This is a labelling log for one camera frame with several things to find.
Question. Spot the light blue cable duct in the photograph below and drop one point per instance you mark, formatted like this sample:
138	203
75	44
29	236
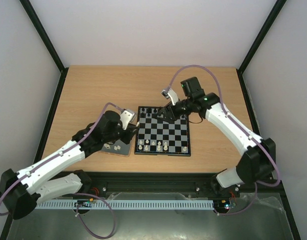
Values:
71	204

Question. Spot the dark cork-edged tray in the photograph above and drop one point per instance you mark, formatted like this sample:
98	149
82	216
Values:
117	148

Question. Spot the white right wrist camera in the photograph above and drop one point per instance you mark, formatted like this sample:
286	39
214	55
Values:
170	94

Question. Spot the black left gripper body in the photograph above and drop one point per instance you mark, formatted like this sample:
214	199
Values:
126	139

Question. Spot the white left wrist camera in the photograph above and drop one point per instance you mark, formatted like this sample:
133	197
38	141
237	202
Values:
127	116

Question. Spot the black white chess board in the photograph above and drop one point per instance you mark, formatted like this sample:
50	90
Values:
177	134

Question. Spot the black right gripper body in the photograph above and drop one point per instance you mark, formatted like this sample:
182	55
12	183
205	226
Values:
170	113

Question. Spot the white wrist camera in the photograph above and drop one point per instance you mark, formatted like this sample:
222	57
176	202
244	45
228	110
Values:
127	116
170	94

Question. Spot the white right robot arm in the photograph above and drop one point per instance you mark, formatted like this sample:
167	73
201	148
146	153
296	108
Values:
257	154

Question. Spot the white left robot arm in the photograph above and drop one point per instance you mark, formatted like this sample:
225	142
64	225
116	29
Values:
23	190

